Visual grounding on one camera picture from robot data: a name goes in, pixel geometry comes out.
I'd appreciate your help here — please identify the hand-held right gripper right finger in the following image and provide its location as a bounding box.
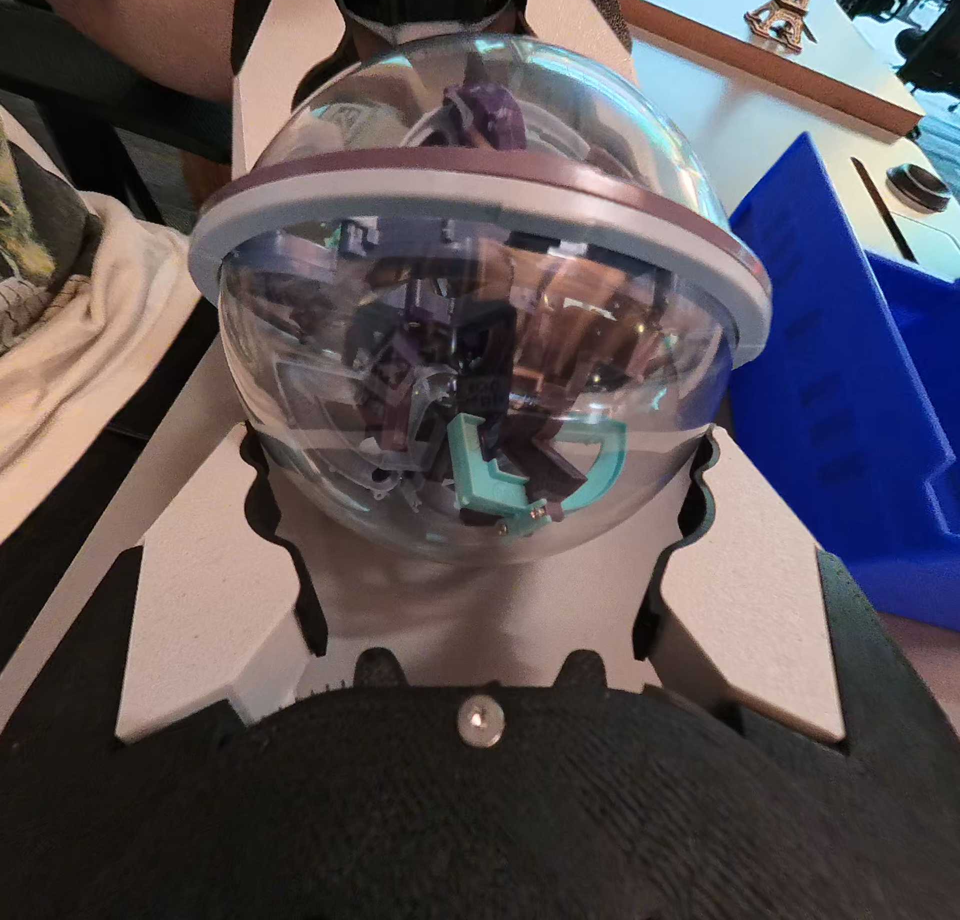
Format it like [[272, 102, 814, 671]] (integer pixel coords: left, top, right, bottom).
[[632, 425, 847, 745]]

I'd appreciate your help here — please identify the patterned cloth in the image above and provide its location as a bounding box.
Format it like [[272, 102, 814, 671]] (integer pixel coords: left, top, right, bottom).
[[0, 121, 105, 355]]

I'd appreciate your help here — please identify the black round desk grommet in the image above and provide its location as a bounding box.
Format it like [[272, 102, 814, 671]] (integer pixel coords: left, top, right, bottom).
[[885, 163, 954, 212]]

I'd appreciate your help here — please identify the black chair armrest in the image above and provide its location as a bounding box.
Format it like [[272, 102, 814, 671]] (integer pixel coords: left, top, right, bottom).
[[0, 0, 234, 224]]

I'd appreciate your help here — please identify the blue plastic bin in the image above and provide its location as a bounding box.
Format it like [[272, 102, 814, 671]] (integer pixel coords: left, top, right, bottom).
[[727, 131, 960, 632]]

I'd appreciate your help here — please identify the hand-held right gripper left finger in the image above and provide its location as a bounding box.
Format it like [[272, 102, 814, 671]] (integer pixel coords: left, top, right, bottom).
[[114, 421, 329, 745]]

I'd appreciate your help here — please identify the person's pale clothing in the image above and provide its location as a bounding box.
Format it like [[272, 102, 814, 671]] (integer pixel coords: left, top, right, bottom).
[[0, 103, 207, 475]]

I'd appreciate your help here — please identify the clear plastic maze ball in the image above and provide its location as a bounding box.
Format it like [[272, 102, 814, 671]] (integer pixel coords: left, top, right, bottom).
[[187, 31, 774, 565]]

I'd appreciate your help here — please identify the person's left forearm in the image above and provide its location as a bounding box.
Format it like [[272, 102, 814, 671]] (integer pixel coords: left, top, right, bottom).
[[45, 0, 241, 100]]

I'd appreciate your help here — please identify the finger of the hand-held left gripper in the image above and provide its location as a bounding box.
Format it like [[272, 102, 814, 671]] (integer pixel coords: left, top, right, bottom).
[[513, 0, 640, 89], [228, 0, 361, 186]]

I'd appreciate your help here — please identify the black office chair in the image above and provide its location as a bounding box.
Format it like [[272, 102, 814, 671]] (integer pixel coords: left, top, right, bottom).
[[828, 0, 960, 100]]

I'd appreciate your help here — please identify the small tower model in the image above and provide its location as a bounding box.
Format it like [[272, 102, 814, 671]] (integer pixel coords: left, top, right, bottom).
[[744, 0, 830, 55]]

